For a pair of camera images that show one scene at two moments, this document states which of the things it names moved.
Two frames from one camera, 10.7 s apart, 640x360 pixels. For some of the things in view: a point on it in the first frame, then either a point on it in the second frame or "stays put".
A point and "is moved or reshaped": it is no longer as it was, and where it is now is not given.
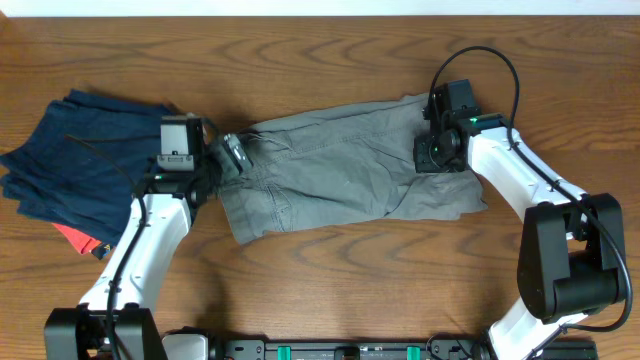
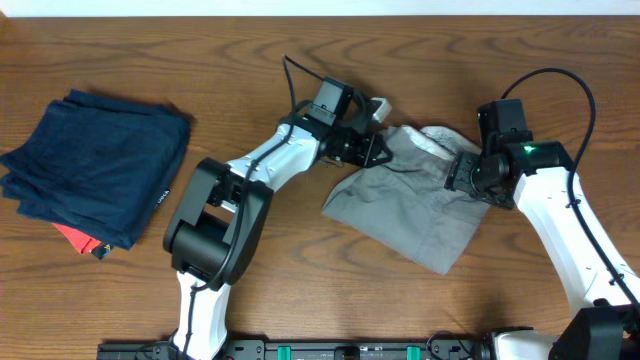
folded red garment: [81, 242] stays put
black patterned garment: [101, 251] stays put
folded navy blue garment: [74, 183] stays put
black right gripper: [423, 162] to [460, 177]
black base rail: [386, 349] stays put
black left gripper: [229, 171] to [367, 143]
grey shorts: [334, 167] is moved or reshaped
